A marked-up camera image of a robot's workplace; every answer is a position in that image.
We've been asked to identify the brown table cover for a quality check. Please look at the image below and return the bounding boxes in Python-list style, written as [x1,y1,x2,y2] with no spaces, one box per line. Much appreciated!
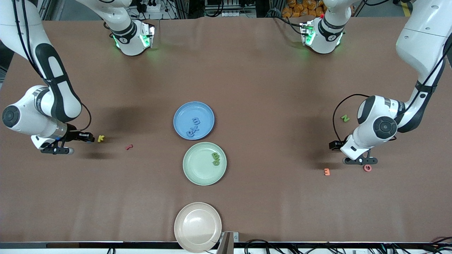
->
[0,16,452,244]

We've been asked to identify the blue plate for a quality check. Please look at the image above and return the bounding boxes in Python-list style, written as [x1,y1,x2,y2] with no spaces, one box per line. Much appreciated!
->
[173,101,215,140]

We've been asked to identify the light green plate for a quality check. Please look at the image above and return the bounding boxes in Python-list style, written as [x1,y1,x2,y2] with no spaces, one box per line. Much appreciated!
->
[183,142,227,186]

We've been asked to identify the pile of oranges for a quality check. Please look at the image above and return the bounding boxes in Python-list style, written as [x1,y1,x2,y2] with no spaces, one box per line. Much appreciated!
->
[281,0,327,18]

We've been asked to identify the beige plate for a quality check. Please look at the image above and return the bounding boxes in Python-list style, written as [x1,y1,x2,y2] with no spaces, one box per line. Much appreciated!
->
[174,202,222,253]

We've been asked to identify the white power strip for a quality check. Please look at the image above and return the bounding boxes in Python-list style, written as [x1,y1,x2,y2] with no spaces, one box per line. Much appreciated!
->
[222,9,257,19]
[136,0,165,14]

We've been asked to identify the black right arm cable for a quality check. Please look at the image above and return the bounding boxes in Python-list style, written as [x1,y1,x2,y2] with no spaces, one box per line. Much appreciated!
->
[72,102,92,133]

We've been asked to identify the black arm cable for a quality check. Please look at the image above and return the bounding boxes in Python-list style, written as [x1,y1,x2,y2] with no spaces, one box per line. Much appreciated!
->
[333,93,370,141]
[72,102,92,133]

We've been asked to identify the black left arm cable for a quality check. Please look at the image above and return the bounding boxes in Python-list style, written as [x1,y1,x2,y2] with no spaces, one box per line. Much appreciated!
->
[333,93,370,141]

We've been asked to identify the black floor cable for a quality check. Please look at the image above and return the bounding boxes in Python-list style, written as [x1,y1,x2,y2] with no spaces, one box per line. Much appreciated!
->
[244,239,270,254]

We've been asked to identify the grey metal post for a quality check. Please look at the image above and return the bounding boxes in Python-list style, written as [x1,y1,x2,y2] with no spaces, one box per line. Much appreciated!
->
[216,231,239,254]

